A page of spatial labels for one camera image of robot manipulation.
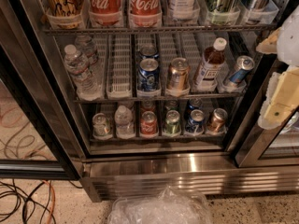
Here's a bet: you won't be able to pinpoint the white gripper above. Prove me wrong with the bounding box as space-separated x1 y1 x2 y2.
256 6 299 130

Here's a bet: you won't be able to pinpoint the tea bottle blue white label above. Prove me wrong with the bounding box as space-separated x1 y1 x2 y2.
167 0 195 20

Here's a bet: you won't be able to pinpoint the tea bottle middle shelf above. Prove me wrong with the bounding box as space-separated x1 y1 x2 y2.
193 37 227 91

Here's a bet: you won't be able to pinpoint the copper can bottom shelf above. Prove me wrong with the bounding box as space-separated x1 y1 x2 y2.
206 108 228 133

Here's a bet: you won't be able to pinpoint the copper can shelf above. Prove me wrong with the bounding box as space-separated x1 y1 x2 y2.
166 57 191 91
206 108 228 133

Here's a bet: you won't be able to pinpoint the copper can middle shelf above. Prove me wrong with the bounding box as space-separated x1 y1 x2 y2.
166 57 191 91

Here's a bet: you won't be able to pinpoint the green can bottom shelf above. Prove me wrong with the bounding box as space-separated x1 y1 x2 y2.
164 110 180 135

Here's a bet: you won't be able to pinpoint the right Coca-Cola can top shelf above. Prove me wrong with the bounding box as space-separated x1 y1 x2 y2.
130 0 160 27

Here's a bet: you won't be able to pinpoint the coca-cola can shelf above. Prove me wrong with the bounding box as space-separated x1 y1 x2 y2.
130 0 160 27
90 0 121 26

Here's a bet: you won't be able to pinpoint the stainless steel fridge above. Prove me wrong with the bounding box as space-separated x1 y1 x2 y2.
0 0 299 202

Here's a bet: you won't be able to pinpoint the small water bottle bottom shelf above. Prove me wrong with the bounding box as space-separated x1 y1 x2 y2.
114 105 135 139

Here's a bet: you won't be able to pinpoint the silver can bottom shelf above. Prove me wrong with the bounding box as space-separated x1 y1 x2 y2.
93 113 111 137

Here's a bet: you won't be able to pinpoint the left Coca-Cola can top shelf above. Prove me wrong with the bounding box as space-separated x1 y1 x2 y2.
90 0 121 26

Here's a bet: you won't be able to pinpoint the rear clear water bottle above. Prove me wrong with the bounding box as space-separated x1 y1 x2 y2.
75 35 100 76

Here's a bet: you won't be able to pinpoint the clear water bottle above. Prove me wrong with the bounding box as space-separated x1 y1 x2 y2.
75 35 100 76
64 45 100 101

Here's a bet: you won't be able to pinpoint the front clear water bottle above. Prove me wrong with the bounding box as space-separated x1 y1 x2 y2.
64 45 100 101

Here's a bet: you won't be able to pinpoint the gold can top shelf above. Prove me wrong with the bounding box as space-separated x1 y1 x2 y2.
47 0 84 29

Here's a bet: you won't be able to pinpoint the tilted blue silver can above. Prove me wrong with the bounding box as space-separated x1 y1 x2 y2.
223 55 255 87

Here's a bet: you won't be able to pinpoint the rear blue can bottom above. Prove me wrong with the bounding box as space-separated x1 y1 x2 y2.
185 98 203 116

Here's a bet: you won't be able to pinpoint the blue Pepsi can bottom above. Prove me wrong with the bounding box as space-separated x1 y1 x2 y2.
185 109 205 134

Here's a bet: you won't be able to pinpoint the blue pepsi can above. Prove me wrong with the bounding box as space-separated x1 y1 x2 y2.
138 58 160 91
185 109 205 134
139 44 159 60

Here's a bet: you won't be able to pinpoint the rear green can bottom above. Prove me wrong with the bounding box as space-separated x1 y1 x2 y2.
164 100 178 112

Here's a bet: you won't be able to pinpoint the front blue Pepsi can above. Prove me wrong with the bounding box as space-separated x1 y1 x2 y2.
138 58 160 91

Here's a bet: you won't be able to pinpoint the rear blue Pepsi can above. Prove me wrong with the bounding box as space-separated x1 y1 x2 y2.
139 44 159 60

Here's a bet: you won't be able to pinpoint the rear red can bottom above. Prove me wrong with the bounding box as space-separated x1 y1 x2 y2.
140 101 156 113

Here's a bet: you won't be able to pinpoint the red Coca-Cola can bottom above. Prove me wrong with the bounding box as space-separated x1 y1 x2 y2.
140 111 157 135

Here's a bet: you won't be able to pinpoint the clear plastic bag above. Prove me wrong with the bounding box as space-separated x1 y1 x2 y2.
107 187 213 224

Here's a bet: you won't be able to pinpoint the left glass sliding door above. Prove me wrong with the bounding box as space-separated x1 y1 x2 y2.
0 48 78 180

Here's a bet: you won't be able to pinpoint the orange cable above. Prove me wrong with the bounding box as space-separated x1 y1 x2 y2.
41 179 57 224

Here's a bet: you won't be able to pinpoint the black cables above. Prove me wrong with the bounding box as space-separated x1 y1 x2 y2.
0 179 57 224

